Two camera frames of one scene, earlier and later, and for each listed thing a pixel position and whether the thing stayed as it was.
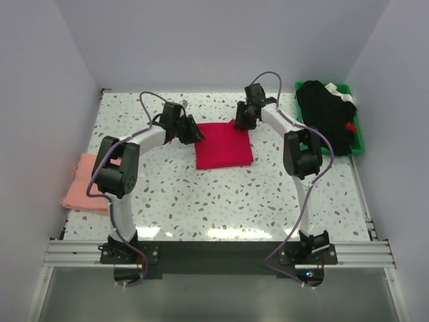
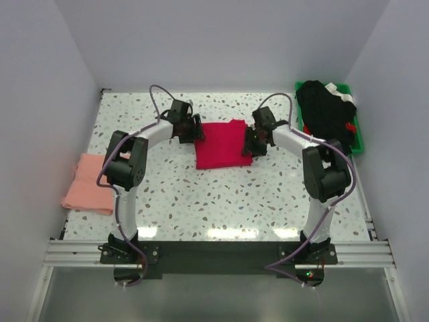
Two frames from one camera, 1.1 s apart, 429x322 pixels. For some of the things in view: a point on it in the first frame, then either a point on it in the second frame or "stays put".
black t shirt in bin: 325,110 stays put
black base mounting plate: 218,258 stays put
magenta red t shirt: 224,145 stays put
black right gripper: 240,119 → 256,151
